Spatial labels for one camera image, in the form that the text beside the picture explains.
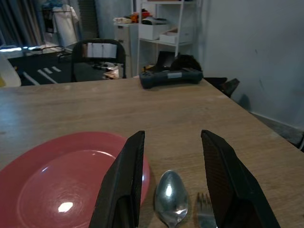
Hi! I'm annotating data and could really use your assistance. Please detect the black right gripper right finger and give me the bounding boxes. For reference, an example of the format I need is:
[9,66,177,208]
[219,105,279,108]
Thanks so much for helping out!
[200,130,281,228]

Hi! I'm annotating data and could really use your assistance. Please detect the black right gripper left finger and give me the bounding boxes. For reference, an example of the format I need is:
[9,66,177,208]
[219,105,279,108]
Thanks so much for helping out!
[89,130,146,228]

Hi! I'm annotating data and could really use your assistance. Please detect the silver metal fork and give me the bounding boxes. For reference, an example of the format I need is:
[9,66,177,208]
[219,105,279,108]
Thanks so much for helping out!
[194,192,218,228]

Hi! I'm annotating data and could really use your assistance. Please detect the silver metal spoon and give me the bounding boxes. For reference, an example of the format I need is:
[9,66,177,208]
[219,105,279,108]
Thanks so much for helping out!
[154,170,190,228]

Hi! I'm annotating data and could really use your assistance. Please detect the red round plate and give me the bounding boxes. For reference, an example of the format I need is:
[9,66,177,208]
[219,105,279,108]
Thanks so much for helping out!
[0,132,152,228]

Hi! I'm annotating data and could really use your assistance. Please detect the black open-back chair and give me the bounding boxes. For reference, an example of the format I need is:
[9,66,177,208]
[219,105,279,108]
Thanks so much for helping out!
[70,38,127,83]

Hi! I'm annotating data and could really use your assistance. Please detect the black handheld controller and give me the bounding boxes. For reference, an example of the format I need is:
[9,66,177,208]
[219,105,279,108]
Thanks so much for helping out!
[139,68,204,90]

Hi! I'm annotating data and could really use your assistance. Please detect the black angled stand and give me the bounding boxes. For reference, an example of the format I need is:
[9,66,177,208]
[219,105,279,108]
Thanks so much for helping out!
[156,51,178,70]

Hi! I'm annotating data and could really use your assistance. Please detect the black furry bag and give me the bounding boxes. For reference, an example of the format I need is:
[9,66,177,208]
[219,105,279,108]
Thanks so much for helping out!
[171,54,203,72]

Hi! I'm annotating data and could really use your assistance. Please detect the white drawer cabinet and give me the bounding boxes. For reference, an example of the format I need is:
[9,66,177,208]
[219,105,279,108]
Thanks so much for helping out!
[114,22,140,78]

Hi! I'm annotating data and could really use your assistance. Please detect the black white-striped floor mat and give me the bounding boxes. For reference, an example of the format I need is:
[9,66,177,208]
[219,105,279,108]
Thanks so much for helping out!
[8,50,112,86]

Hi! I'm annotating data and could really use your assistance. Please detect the flat white open box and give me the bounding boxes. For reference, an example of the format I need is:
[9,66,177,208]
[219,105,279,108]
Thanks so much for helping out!
[159,28,193,45]

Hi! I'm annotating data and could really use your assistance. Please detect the white storage box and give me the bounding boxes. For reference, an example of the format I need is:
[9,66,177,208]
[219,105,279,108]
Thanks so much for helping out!
[139,23,171,41]

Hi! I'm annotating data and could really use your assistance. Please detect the black item on shelf rack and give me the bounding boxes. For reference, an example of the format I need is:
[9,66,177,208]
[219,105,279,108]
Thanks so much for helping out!
[141,16,168,26]

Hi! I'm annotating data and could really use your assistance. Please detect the orange small items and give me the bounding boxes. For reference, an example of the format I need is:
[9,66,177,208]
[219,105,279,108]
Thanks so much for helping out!
[123,12,140,24]

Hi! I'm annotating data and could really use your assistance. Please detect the white hanging garment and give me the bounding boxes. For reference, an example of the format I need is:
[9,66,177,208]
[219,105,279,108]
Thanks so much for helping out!
[52,4,80,47]

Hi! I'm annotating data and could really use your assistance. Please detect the white metal shelf rack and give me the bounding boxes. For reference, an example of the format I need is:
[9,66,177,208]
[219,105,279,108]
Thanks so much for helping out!
[136,0,203,78]

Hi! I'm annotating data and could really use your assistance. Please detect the grey curtain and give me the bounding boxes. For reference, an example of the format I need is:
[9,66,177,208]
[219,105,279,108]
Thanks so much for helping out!
[0,0,46,46]

